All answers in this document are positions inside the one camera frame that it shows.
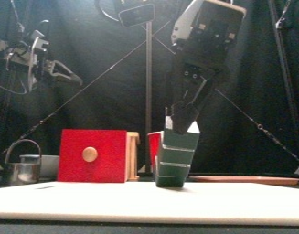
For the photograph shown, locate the green toy sushi roll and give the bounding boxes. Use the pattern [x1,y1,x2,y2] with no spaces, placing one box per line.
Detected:
[153,115,201,188]

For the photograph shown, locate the pink rectangular plate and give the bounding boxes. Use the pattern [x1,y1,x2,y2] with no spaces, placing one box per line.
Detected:
[189,175,299,186]

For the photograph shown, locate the white cutting board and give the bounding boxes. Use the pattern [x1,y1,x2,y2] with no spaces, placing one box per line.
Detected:
[0,181,299,227]

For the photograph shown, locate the red plastic cup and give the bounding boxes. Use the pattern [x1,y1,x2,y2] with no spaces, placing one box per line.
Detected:
[147,131,164,176]

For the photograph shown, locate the wooden box with red front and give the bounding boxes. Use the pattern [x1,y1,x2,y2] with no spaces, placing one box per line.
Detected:
[56,128,141,184]

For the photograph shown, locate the diagonal brace wire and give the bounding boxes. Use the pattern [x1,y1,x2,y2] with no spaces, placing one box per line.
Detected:
[0,19,173,162]
[215,89,299,166]

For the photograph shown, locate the vertical metal frame pole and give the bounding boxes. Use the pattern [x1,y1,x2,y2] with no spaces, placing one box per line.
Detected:
[144,21,153,176]

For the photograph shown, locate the slanted metal frame pole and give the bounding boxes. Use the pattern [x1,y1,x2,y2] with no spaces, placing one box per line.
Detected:
[265,0,299,154]

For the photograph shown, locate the small metal pot with handle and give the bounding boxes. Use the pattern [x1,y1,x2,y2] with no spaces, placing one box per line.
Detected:
[1,139,42,186]

